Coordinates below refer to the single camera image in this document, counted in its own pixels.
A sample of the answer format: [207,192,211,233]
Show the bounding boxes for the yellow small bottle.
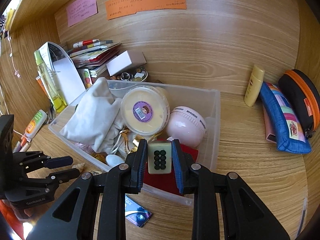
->
[244,65,265,107]

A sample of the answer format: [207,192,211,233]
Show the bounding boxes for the mahjong tile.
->
[148,141,172,174]

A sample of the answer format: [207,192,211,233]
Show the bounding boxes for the clear plastic storage bin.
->
[48,80,221,207]

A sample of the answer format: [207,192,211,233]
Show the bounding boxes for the fruit sticker sheet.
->
[78,69,93,89]

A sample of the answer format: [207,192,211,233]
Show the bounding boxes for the pink round ball device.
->
[165,106,207,148]

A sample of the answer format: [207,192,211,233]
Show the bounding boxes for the cream round lidded container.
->
[120,86,171,136]

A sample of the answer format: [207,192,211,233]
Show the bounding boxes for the white paper sheets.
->
[39,42,86,105]

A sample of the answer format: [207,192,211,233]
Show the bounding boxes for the stack of booklets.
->
[69,42,122,70]

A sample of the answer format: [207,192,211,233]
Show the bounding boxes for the gold tassel ornament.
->
[91,128,143,165]

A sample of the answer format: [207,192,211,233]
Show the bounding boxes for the white small box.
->
[106,50,146,76]

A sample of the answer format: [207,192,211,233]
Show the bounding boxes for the yellow green spray bottle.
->
[34,50,66,113]

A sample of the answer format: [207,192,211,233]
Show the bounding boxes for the black orange zipper case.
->
[278,69,319,138]

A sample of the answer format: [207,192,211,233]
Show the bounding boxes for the red velvet pouch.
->
[144,144,199,196]

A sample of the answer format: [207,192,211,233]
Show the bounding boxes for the blue Max staples box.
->
[125,195,152,228]

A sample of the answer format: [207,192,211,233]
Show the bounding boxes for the orange paper note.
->
[105,0,187,20]

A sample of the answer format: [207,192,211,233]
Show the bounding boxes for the pink wallet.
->
[263,106,277,144]

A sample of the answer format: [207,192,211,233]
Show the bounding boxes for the white round cream jar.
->
[106,154,124,167]

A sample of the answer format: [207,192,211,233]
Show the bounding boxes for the blue patchwork pouch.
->
[260,82,311,154]

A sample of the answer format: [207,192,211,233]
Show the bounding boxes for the orange sunscreen tube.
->
[36,76,48,96]

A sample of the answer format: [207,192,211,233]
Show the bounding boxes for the pink paper note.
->
[66,0,98,27]

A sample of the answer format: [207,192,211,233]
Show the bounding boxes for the person left hand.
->
[1,200,36,234]

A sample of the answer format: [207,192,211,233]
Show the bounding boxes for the white cloth pouch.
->
[60,77,124,154]

